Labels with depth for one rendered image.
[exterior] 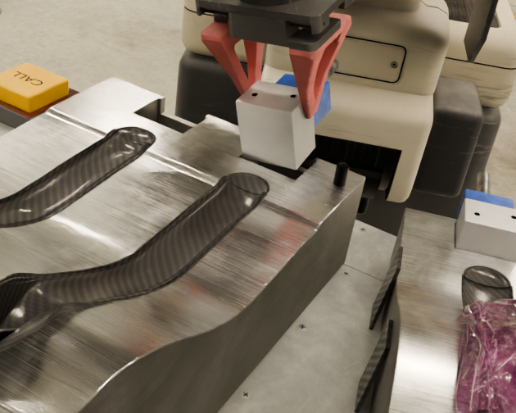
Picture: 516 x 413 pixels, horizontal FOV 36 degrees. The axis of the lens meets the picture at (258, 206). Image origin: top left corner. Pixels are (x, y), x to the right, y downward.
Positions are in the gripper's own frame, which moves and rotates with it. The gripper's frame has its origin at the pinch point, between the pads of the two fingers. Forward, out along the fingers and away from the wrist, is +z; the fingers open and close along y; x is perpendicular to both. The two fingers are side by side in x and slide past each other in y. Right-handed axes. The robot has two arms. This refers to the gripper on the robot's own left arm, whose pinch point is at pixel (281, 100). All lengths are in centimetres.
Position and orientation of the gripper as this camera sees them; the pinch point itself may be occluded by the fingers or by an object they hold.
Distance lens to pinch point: 64.4
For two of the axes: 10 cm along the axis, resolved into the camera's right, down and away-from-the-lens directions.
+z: 0.8, 8.0, 6.0
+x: 4.8, -5.5, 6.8
